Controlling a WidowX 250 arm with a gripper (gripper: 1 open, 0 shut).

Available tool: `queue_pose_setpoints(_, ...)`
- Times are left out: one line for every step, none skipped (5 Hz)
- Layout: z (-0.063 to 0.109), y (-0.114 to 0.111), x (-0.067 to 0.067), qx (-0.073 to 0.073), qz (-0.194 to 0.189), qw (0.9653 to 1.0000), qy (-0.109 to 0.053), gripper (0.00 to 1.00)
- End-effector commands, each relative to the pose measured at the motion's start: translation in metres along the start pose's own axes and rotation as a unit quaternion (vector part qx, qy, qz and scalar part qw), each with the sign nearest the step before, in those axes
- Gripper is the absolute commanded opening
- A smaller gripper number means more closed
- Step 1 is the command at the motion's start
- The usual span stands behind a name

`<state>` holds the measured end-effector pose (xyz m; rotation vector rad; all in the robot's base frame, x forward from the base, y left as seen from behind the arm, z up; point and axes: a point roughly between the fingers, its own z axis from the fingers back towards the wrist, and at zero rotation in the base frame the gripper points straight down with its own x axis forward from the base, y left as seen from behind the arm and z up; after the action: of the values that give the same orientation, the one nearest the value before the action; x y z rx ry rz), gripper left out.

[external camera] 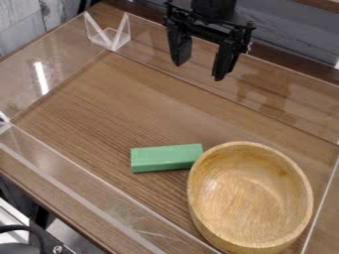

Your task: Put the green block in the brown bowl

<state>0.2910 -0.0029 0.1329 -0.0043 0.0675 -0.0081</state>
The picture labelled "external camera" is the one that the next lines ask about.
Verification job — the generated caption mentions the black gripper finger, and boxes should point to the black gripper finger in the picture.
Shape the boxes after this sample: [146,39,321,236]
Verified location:
[166,20,192,66]
[212,40,241,81]

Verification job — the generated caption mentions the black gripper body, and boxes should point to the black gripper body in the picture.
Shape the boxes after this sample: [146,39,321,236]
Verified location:
[164,0,254,45]

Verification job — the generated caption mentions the green rectangular block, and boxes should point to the green rectangular block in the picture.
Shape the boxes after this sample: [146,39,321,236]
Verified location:
[129,143,202,174]

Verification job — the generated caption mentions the brown wooden bowl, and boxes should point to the brown wooden bowl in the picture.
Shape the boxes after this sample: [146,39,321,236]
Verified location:
[186,141,313,254]

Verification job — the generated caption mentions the clear acrylic corner bracket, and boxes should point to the clear acrylic corner bracket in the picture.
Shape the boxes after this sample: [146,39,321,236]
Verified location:
[83,12,130,52]

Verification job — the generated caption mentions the clear acrylic tray wall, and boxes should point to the clear acrylic tray wall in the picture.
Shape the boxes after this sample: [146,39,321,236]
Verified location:
[0,9,339,254]

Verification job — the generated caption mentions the black cable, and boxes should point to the black cable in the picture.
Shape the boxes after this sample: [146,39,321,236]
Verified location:
[0,224,46,254]

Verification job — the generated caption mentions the black metal table bracket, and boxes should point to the black metal table bracket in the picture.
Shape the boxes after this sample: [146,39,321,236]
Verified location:
[29,221,77,254]

